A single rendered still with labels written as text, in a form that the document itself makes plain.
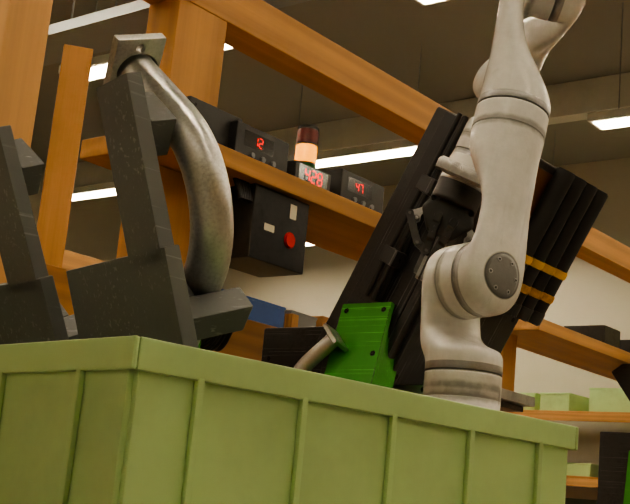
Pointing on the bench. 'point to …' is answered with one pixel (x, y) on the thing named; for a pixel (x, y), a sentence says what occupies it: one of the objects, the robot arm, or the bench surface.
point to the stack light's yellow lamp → (306, 153)
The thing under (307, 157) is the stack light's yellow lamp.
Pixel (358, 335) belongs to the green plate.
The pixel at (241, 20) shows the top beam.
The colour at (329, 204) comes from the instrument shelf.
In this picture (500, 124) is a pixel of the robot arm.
